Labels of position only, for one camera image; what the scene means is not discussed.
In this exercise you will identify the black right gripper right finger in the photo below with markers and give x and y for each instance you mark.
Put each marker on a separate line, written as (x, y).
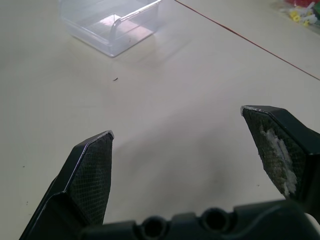
(287, 147)

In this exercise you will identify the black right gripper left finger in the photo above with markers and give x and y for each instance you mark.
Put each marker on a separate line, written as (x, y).
(85, 185)

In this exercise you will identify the clear plastic container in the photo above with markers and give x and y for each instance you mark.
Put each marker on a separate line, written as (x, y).
(111, 25)

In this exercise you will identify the pile of colourful plastic parts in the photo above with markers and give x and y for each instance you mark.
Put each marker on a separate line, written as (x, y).
(303, 12)

